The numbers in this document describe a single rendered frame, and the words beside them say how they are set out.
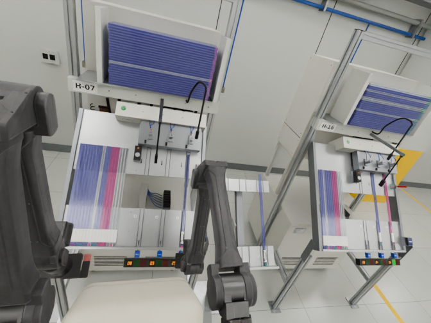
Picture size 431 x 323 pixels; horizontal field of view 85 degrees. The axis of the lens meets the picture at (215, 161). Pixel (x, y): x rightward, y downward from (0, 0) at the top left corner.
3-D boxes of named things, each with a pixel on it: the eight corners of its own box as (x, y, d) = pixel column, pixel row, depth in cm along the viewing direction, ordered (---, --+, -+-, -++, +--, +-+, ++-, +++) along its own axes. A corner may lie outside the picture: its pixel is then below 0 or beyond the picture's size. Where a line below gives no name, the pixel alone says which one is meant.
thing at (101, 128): (198, 181, 141) (200, 179, 136) (75, 170, 125) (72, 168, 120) (201, 129, 149) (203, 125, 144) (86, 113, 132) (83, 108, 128)
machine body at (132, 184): (179, 274, 189) (192, 219, 158) (83, 276, 172) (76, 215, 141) (177, 215, 243) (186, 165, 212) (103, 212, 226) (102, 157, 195)
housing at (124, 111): (201, 135, 149) (206, 127, 136) (117, 124, 137) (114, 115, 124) (201, 124, 151) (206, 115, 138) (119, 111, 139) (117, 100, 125)
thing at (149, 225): (195, 247, 130) (196, 247, 127) (59, 245, 114) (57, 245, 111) (197, 211, 135) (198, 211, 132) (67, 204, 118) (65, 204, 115)
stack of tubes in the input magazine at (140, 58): (208, 100, 130) (219, 48, 117) (108, 83, 118) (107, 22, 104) (205, 93, 141) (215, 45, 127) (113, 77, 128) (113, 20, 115)
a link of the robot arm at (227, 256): (200, 148, 77) (229, 151, 80) (191, 172, 87) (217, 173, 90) (218, 309, 50) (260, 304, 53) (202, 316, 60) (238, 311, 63)
